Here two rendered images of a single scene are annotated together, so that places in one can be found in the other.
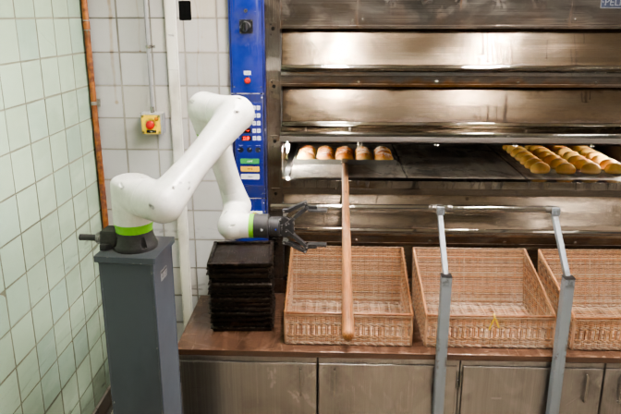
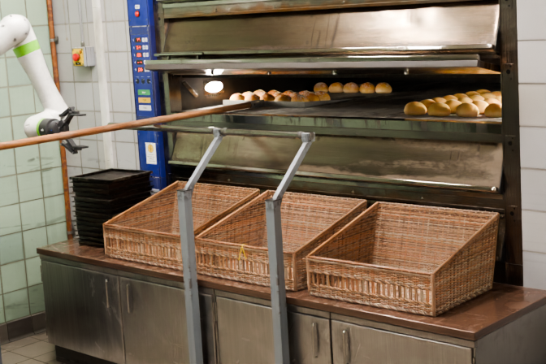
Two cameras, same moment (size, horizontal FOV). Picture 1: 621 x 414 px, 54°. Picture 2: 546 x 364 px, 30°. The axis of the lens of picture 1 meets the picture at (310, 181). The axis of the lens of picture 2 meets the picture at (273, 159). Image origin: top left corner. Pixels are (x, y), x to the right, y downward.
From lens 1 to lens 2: 349 cm
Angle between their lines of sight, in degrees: 41
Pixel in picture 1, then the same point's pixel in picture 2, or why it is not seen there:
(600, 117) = (421, 40)
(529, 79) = not seen: outside the picture
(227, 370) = (66, 273)
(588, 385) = (313, 336)
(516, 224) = (357, 169)
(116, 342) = not seen: outside the picture
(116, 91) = (67, 29)
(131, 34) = not seen: outside the picture
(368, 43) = not seen: outside the picture
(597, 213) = (439, 161)
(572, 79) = not seen: outside the picture
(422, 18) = not seen: outside the picture
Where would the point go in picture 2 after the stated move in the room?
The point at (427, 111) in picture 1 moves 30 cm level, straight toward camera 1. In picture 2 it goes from (269, 38) to (213, 43)
